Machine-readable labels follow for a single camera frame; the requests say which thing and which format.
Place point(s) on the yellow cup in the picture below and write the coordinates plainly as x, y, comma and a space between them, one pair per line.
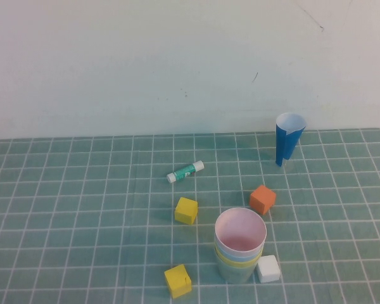
237, 264

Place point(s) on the green white glue stick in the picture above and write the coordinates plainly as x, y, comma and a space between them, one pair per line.
185, 172

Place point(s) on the plain yellow cube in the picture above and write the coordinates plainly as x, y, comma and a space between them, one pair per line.
186, 211

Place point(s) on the green checked tablecloth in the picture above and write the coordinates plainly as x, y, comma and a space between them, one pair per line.
82, 206

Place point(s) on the blue paper cone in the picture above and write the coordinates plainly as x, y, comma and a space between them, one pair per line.
286, 142

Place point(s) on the white cube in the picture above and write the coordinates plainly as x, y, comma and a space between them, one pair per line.
268, 269

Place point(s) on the pink cup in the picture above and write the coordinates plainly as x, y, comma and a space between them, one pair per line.
240, 231

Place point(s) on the blue cup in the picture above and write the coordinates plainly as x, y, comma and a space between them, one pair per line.
237, 258

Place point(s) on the orange cube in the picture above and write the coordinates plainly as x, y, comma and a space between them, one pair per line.
262, 199

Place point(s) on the green cup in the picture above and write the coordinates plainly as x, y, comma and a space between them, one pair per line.
237, 275

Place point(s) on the notched yellow cube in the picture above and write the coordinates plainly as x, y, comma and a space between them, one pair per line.
177, 282

